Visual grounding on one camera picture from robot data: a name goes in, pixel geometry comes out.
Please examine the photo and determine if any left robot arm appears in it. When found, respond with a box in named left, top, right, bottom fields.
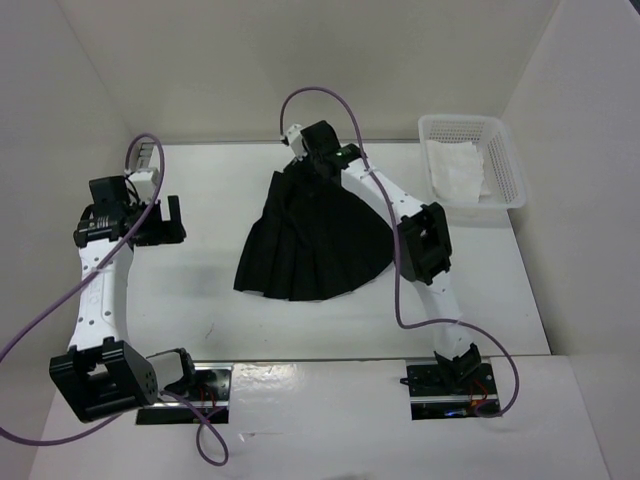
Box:
left=49, top=168, right=186, bottom=423

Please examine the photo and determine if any white plastic basket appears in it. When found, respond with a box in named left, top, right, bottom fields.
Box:
left=418, top=114, right=527, bottom=213

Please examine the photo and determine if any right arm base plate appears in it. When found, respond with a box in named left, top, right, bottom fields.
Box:
left=399, top=360, right=501, bottom=420

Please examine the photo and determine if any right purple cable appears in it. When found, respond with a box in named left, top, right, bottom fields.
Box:
left=278, top=87, right=521, bottom=418

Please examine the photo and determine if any white cloth in basket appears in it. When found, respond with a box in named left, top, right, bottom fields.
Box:
left=425, top=140, right=491, bottom=204

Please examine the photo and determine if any black pleated skirt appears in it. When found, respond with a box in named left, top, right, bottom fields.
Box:
left=234, top=162, right=393, bottom=302

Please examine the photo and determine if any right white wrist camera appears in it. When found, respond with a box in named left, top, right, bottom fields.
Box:
left=280, top=124, right=307, bottom=160

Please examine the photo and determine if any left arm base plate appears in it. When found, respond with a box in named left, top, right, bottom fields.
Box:
left=135, top=362, right=233, bottom=426

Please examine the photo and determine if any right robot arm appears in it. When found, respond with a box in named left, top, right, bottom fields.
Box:
left=283, top=120, right=481, bottom=394

